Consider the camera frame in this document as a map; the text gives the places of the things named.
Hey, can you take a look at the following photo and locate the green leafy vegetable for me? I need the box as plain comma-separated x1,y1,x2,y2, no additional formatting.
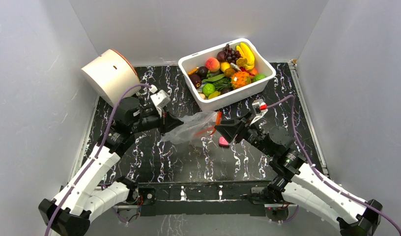
202,74,232,91

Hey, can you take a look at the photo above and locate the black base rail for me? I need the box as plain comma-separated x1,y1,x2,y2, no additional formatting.
137,180,299,218

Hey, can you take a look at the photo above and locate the dark purple plum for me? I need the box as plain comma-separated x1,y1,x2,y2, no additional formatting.
189,74,202,89

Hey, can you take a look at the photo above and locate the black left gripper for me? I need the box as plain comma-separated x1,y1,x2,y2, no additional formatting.
130,107,184,137

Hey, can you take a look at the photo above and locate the red orange peach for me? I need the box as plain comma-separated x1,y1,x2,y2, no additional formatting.
204,58,220,73

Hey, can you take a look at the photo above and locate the orange toy pineapple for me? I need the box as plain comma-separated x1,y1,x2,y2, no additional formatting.
231,71,252,89

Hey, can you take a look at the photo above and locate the green round fruit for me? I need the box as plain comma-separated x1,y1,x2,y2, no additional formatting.
252,74,267,83

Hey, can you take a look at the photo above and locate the small pink box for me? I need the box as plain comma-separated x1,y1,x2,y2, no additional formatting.
219,137,230,148

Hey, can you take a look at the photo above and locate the green lime ball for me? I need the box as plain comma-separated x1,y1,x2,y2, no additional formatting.
202,83,216,97

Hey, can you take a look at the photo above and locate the yellow lemon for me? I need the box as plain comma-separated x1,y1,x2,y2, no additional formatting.
208,91,221,100

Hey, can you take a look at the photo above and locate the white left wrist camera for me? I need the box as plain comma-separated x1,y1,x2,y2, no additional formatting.
150,90,171,115

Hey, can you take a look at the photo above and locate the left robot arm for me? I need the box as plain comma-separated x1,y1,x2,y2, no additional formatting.
38,92,183,236

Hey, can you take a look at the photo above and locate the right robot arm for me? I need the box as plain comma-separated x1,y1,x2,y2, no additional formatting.
215,118,382,236

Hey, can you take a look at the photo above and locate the yellow banana bunch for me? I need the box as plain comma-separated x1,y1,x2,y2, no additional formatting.
236,43,255,71

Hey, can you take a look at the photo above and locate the white plastic food bin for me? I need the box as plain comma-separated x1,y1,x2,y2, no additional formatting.
178,38,276,111

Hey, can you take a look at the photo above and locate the dark grape bunch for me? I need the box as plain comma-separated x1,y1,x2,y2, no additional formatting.
223,44,241,64

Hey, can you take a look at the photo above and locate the white cylindrical container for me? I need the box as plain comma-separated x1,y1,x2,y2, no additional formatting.
81,49,140,107

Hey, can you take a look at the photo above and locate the clear zip top bag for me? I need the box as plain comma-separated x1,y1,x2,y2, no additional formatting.
160,111,222,145

